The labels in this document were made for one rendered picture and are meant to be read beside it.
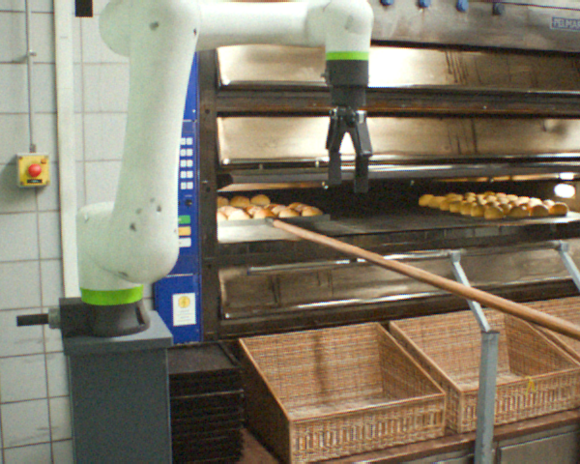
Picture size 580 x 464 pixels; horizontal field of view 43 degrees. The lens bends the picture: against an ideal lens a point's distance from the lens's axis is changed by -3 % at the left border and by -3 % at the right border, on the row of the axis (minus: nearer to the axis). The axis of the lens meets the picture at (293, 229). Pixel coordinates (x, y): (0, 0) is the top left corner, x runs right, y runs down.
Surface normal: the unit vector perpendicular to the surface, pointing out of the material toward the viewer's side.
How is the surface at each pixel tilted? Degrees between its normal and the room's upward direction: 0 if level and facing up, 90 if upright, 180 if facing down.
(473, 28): 90
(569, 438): 91
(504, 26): 90
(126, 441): 90
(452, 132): 70
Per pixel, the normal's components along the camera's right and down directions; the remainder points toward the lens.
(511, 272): 0.39, -0.21
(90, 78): 0.39, 0.14
